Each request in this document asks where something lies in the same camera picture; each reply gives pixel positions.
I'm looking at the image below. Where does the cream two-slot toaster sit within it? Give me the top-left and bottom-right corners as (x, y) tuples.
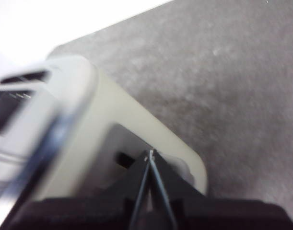
(0, 55), (208, 216)

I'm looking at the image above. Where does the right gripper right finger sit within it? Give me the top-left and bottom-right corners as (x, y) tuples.
(152, 149), (293, 230)

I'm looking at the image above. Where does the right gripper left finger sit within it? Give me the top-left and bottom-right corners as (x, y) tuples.
(0, 149), (152, 230)

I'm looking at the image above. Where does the grey toaster lever knob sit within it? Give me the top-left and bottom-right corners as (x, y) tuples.
(171, 155), (196, 184)

